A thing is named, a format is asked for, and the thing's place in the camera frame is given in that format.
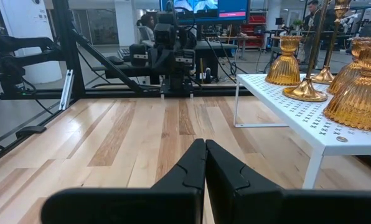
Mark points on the black equipment with green light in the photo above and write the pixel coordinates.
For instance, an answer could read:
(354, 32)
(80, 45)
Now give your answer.
(17, 43)

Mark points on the silver metal bracket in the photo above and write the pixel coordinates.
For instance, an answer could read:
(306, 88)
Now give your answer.
(66, 90)

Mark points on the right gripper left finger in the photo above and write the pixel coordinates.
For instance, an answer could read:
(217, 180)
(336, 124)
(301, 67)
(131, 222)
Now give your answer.
(173, 199)

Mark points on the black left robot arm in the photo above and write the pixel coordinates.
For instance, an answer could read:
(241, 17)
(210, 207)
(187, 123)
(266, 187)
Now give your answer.
(176, 81)

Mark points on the computer monitor with blue screen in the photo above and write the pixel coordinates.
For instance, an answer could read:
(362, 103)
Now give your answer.
(232, 7)

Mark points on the standing person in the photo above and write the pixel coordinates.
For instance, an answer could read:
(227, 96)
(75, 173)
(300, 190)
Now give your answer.
(311, 21)

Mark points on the red tool cabinet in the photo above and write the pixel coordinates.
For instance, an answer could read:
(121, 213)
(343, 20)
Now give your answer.
(257, 21)

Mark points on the short brass candlestick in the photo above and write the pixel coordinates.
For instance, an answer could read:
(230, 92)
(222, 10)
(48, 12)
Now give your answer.
(324, 76)

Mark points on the seated person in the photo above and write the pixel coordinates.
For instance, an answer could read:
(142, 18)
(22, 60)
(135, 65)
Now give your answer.
(146, 31)

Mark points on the white perforated metal shelf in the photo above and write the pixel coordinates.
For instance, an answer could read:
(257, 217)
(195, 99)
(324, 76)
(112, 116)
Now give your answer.
(297, 115)

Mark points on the black table clip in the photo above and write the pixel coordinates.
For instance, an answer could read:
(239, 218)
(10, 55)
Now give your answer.
(30, 130)

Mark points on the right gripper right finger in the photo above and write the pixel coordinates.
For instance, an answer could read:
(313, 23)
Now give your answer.
(241, 199)

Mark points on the black keyboard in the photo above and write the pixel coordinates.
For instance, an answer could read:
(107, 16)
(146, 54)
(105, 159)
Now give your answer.
(124, 53)

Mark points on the medium brass candlestick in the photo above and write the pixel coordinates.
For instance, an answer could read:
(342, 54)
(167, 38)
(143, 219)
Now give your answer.
(305, 91)

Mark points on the black computer mouse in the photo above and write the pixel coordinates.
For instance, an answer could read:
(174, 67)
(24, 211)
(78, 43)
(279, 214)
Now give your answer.
(114, 59)

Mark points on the amber glass candle holder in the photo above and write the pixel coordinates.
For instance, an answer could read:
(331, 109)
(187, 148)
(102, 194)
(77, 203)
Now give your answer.
(359, 102)
(341, 77)
(285, 68)

